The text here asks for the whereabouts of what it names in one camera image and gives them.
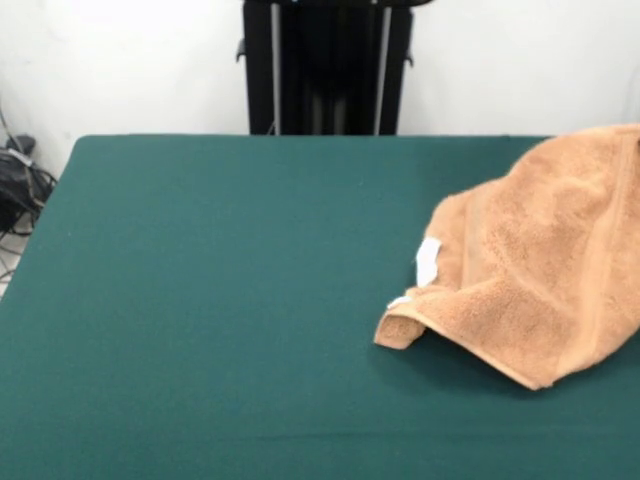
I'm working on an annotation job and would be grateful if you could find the tan terry towel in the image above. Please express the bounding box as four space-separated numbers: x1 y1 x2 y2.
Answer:
373 122 640 391

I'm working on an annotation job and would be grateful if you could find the dark green table cloth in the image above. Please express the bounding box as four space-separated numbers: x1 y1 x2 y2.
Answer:
0 133 640 480

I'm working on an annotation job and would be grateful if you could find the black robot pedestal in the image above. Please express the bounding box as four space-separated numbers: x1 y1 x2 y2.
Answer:
235 0 416 136

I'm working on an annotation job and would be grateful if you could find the black cable bundle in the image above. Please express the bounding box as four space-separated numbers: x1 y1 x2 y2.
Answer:
0 149 57 241

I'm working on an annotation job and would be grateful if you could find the black pedestal foot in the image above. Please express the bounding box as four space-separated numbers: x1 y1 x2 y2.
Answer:
5 134 37 154

